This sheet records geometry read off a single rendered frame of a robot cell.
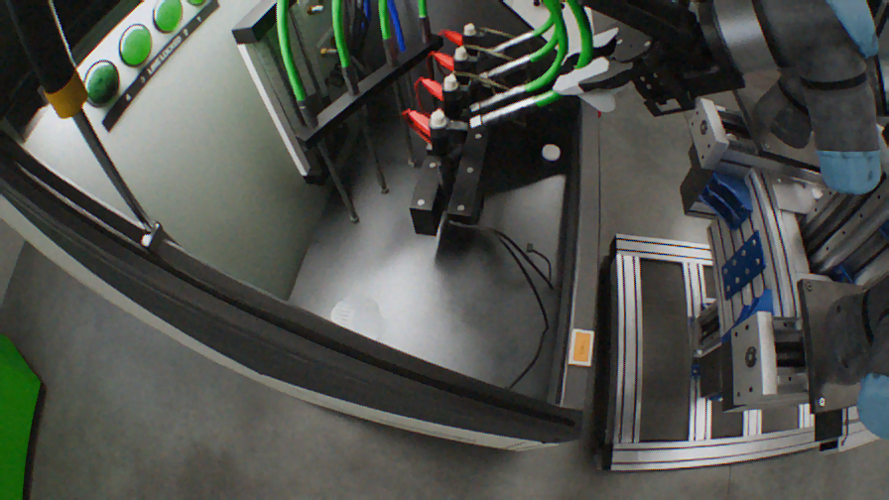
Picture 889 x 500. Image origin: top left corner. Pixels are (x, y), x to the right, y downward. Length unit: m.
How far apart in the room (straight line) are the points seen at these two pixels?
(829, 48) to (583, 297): 0.48
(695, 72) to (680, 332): 1.21
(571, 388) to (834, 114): 0.46
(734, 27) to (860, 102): 0.13
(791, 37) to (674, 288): 1.33
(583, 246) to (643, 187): 1.44
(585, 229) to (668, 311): 0.91
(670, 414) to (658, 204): 1.02
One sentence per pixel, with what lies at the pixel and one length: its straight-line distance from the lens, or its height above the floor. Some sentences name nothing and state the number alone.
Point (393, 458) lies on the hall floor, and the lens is 1.54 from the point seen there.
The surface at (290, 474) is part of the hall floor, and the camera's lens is 1.67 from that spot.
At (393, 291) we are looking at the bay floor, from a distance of 0.75.
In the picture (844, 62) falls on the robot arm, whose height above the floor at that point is 1.42.
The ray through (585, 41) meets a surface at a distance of 0.44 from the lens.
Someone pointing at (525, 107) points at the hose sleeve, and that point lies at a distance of 0.50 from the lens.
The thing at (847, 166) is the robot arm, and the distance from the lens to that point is 0.40.
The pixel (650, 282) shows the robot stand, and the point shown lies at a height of 0.21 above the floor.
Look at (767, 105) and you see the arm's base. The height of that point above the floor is 1.07.
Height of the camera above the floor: 1.51
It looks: 61 degrees down
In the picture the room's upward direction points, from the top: 9 degrees counter-clockwise
